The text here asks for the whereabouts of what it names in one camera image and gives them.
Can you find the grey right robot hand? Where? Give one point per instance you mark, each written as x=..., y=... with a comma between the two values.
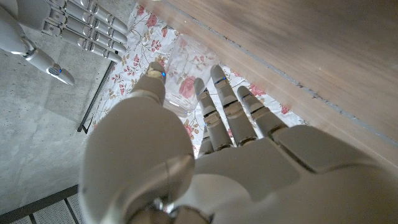
x=34, y=18

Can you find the floral backdrop cloth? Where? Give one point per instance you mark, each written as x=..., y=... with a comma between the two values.
x=143, y=46

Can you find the clear white-capped medicine bottle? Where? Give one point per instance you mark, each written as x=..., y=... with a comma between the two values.
x=186, y=62

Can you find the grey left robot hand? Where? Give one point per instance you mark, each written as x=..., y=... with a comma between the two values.
x=248, y=180

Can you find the black backdrop stand pole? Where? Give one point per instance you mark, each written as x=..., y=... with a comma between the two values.
x=99, y=90

